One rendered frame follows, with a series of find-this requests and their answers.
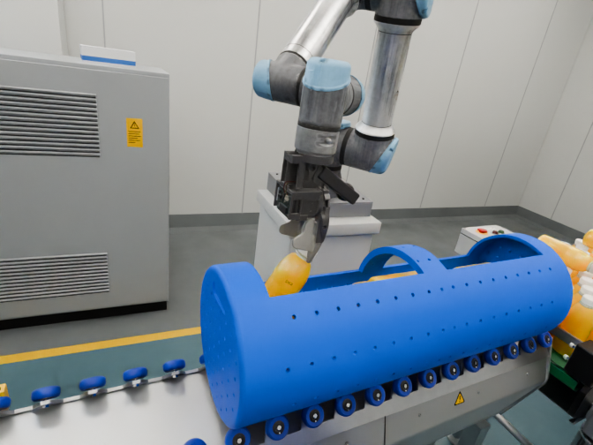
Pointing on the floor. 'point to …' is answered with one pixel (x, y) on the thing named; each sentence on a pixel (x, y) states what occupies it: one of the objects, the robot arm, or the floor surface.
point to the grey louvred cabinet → (82, 189)
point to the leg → (475, 433)
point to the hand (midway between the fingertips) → (307, 251)
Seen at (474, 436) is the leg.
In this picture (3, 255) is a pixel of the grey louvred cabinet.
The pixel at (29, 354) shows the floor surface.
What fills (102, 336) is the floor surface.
